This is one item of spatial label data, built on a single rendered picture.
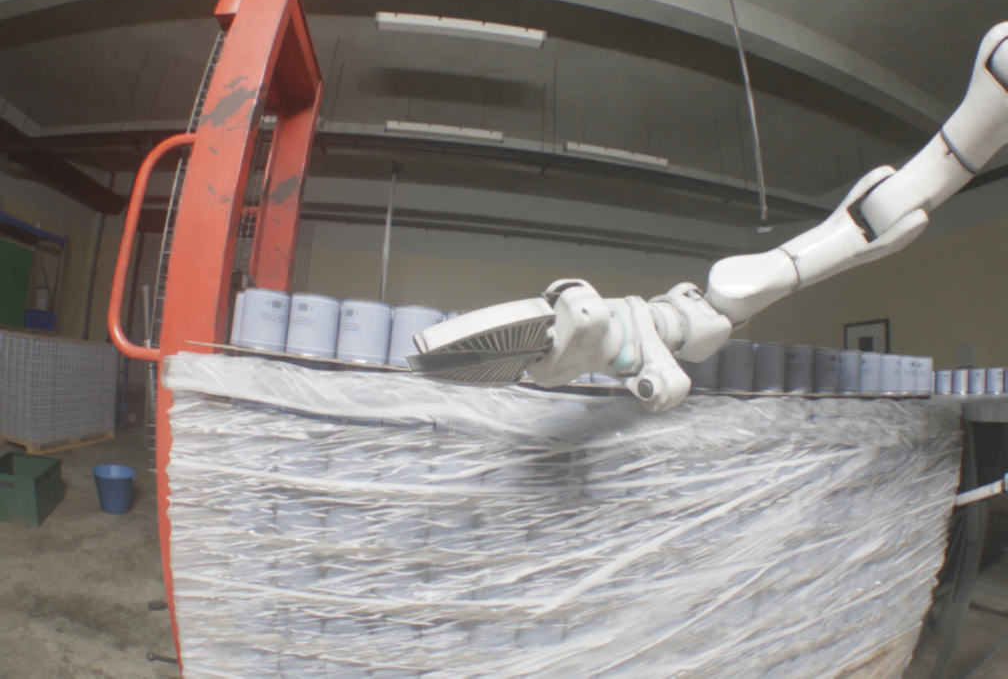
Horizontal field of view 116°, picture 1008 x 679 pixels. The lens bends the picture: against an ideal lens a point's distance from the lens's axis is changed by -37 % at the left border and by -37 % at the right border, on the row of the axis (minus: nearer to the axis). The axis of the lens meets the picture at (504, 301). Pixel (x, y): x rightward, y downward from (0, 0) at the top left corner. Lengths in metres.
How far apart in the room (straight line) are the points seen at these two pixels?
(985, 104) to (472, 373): 0.68
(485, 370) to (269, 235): 1.29
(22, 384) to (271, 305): 4.50
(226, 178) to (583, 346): 0.86
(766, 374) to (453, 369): 0.55
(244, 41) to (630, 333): 1.08
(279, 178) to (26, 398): 3.82
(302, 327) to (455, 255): 9.39
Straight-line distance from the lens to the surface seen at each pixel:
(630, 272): 10.89
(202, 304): 1.06
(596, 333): 0.44
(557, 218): 10.59
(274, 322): 0.66
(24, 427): 5.09
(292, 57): 1.57
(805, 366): 0.87
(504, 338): 0.39
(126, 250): 1.18
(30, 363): 4.97
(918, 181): 0.74
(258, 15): 1.32
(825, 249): 0.69
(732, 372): 0.78
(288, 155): 1.71
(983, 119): 0.73
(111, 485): 3.49
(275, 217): 1.65
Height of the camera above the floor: 1.14
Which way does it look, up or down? 8 degrees up
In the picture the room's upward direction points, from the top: 3 degrees clockwise
